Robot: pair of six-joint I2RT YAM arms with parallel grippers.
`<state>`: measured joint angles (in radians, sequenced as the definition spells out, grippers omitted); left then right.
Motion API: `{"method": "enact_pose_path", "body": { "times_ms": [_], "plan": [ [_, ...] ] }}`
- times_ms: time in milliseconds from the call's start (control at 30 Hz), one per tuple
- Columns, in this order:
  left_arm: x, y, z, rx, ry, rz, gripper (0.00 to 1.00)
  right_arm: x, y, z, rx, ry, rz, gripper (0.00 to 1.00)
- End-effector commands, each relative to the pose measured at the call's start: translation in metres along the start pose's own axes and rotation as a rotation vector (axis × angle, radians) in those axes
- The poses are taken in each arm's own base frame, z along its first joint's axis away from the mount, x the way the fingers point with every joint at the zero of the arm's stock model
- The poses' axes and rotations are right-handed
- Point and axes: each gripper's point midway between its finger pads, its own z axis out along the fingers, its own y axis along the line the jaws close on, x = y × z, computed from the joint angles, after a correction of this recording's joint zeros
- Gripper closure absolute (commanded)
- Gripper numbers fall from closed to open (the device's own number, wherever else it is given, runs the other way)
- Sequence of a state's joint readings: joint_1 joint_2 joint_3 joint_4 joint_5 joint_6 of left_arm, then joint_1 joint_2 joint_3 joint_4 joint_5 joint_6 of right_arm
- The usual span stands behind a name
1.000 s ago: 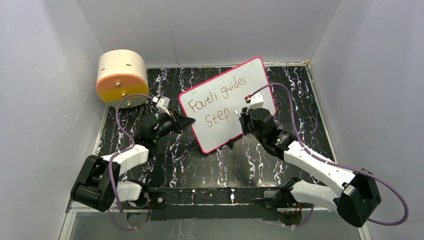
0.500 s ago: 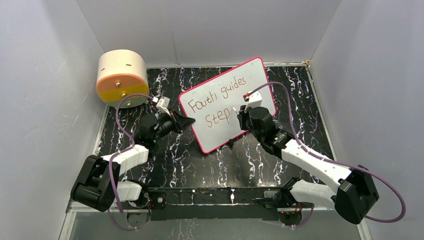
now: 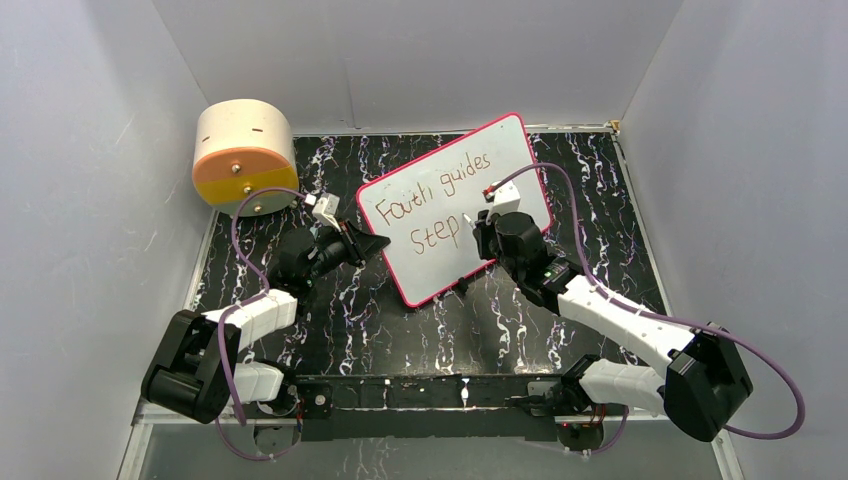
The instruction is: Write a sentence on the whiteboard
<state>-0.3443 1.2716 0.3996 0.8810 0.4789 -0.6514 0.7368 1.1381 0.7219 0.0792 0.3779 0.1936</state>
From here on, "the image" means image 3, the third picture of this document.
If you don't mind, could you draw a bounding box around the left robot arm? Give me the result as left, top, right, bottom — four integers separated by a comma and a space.
140, 221, 391, 424

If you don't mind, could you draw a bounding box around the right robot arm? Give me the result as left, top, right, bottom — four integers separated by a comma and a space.
471, 210, 753, 442

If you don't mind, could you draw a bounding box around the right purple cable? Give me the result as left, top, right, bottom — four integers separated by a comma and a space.
483, 162, 807, 441

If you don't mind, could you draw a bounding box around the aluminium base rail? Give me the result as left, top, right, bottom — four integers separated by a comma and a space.
141, 362, 733, 441

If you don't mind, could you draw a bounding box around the white whiteboard marker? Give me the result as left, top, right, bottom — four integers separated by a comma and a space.
462, 213, 475, 230

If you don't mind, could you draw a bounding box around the beige orange cylindrical container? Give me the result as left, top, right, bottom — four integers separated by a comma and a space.
192, 99, 300, 215

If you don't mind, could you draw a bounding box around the pink framed whiteboard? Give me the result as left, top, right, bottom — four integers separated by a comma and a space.
356, 113, 535, 308

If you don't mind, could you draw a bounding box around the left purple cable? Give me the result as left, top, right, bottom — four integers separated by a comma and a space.
213, 187, 316, 463

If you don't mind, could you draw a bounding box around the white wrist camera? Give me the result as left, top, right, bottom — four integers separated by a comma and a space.
483, 181, 521, 224
304, 193, 341, 231

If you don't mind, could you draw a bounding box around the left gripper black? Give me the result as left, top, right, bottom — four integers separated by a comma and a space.
305, 218, 390, 284

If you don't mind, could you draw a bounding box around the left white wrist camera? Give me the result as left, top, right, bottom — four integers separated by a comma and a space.
304, 193, 341, 231

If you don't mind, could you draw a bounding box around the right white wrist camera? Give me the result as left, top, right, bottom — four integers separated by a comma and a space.
483, 181, 521, 224

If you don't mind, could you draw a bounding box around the purple cable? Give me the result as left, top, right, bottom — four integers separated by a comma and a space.
483, 162, 807, 441
213, 187, 316, 463

